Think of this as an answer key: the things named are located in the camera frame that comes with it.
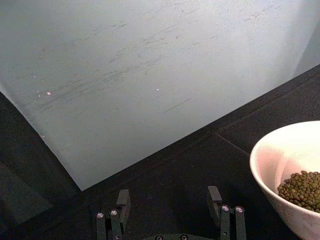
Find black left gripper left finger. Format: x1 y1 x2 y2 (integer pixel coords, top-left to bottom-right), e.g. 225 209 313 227
96 189 131 240

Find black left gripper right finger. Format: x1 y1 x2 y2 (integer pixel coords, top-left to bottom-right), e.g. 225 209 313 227
207 185 247 240

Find black table cloth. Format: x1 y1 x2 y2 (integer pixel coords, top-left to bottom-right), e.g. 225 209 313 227
0 65 320 240

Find green mung beans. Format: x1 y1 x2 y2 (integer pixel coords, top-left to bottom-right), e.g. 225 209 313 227
277 170 320 214

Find white ceramic bowl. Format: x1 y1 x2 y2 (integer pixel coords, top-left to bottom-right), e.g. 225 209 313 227
249 120 320 240

